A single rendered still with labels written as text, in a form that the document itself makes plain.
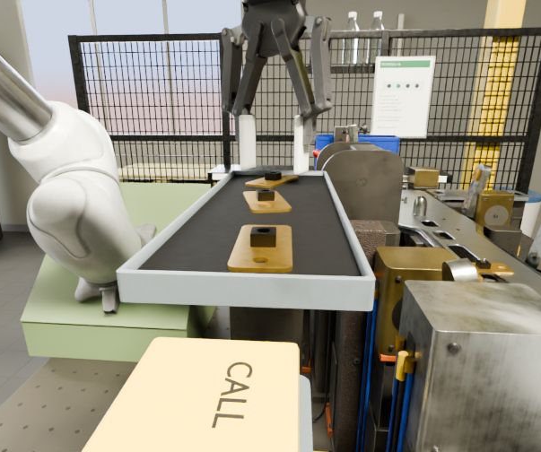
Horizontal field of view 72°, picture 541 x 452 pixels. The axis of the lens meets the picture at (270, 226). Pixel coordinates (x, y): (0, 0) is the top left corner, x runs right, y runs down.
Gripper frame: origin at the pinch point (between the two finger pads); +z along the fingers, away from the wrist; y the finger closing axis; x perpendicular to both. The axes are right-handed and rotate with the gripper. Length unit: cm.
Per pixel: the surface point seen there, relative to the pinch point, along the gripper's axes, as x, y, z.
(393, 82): 118, -10, -16
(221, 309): 34, -36, 50
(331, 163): 13.9, 2.9, 3.3
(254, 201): -12.1, 4.3, 3.9
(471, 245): 35.4, 24.5, 20.3
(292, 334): -14.4, 9.8, 16.0
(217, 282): -28.5, 12.1, 4.0
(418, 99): 122, -1, -9
